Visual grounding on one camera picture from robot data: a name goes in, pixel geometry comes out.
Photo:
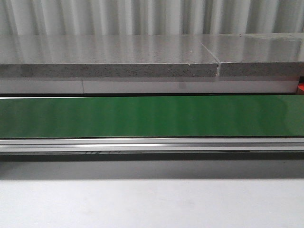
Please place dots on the grey stone slab left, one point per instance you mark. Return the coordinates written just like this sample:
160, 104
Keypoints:
68, 56

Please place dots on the red object at edge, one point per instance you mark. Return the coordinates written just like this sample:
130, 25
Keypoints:
300, 89

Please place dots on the grey stone slab right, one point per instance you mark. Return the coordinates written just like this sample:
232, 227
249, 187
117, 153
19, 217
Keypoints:
264, 55

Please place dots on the grey stone slab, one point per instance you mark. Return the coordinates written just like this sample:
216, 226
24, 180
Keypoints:
68, 56
264, 55

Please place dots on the green conveyor belt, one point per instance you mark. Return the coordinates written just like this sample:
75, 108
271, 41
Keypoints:
153, 116

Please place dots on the grey pleated curtain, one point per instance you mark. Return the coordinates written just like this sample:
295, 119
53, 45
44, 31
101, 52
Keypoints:
150, 17

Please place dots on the white panel under slab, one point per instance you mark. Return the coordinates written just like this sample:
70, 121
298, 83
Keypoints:
147, 85

